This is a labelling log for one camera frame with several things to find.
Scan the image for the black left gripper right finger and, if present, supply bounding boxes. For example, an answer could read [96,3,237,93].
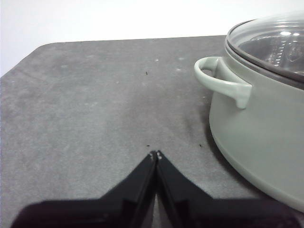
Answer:
[155,150,304,228]

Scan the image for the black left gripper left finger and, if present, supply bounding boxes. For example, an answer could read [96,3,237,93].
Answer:
[9,150,158,228]

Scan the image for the pale green electric steamer pot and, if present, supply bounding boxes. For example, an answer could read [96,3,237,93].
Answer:
[194,33,304,213]

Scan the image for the glass lid with green knob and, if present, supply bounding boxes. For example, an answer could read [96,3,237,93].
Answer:
[225,10,304,84]

